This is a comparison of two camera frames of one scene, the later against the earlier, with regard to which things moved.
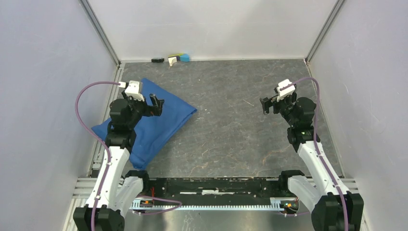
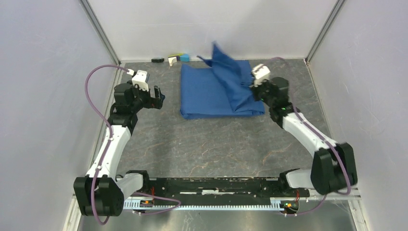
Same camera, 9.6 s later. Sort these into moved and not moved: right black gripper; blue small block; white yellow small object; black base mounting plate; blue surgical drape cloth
Moved: right black gripper; blue surgical drape cloth
Not moved: black base mounting plate; white yellow small object; blue small block
